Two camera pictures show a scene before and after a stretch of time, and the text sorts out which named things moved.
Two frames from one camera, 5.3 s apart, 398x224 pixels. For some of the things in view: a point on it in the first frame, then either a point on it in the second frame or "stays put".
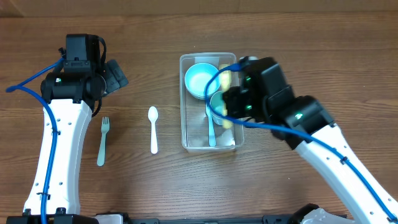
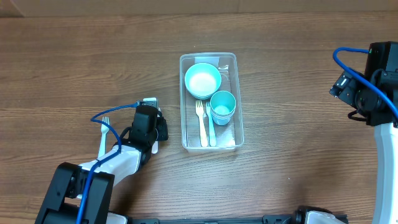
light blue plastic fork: [212, 137] stays put
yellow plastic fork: [225, 81] -> [203, 132]
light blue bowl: [196, 78] stays put
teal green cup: [217, 104] stays put
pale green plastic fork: [105, 128] stays put
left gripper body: [116, 78] -> [162, 129]
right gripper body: [250, 101] -> [353, 93]
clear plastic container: [203, 78] stays put
